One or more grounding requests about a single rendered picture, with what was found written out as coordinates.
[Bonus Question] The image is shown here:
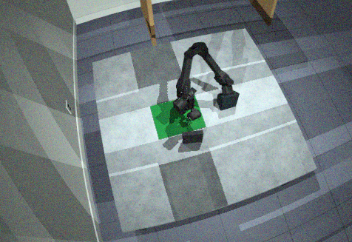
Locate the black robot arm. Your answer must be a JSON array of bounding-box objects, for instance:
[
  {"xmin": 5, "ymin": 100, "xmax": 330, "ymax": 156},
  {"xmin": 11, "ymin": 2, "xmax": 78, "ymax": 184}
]
[{"xmin": 172, "ymin": 41, "xmax": 234, "ymax": 115}]

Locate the green circuit board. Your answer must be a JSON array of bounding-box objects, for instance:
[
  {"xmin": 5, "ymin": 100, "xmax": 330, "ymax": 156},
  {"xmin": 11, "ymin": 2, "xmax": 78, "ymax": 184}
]
[{"xmin": 150, "ymin": 95, "xmax": 206, "ymax": 140}]

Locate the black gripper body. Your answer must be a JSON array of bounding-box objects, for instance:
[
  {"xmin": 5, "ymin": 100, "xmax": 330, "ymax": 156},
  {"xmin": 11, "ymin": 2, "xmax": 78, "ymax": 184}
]
[{"xmin": 187, "ymin": 100, "xmax": 201, "ymax": 120}]

